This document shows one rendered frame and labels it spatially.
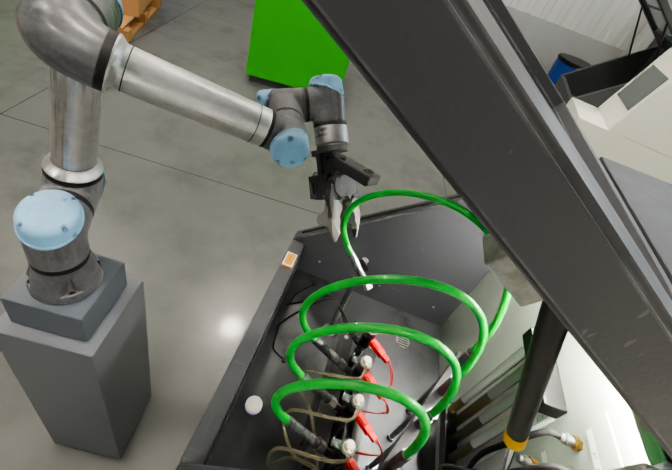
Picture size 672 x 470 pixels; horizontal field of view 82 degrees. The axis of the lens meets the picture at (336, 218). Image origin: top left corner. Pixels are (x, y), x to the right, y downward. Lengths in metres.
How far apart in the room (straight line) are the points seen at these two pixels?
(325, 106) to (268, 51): 3.18
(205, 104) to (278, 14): 3.24
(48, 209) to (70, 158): 0.11
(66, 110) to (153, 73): 0.27
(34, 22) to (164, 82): 0.18
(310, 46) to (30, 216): 3.30
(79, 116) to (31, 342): 0.55
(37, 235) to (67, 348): 0.32
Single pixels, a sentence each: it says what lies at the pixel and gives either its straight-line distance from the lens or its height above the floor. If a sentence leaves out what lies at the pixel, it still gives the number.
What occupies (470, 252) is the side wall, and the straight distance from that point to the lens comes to 1.09.
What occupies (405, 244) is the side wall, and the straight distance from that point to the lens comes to 1.09.
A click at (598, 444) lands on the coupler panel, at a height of 1.33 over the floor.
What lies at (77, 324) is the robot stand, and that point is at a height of 0.88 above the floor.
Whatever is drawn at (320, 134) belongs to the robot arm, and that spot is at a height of 1.36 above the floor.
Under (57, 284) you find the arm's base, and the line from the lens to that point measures 1.05.
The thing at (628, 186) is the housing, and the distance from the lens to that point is 0.94.
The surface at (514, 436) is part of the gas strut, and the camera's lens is 0.41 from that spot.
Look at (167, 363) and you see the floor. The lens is 1.98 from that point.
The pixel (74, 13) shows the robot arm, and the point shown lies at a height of 1.53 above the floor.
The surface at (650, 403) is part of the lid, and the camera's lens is 0.28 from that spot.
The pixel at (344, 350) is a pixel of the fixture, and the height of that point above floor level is 0.98.
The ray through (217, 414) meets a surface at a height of 0.95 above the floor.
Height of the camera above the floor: 1.78
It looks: 40 degrees down
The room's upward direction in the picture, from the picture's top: 22 degrees clockwise
